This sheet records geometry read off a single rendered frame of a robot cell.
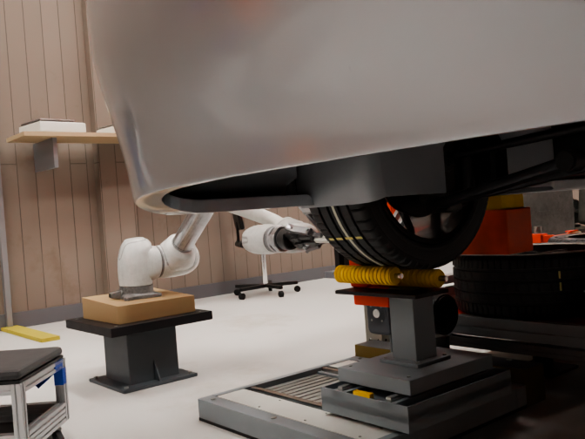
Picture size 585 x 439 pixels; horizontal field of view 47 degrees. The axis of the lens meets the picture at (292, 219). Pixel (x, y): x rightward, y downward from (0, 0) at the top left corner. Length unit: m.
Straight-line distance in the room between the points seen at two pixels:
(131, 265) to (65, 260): 2.58
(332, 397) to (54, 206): 3.89
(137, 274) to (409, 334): 1.44
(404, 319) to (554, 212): 6.61
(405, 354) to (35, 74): 4.27
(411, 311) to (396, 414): 0.34
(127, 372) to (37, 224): 2.68
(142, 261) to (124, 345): 0.38
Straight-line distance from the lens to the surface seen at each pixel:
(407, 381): 1.99
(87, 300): 3.29
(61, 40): 5.93
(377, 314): 2.61
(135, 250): 3.14
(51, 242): 5.66
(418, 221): 2.32
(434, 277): 2.08
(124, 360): 3.14
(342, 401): 2.13
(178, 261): 3.19
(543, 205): 8.54
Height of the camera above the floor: 0.73
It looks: 1 degrees down
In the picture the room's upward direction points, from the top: 4 degrees counter-clockwise
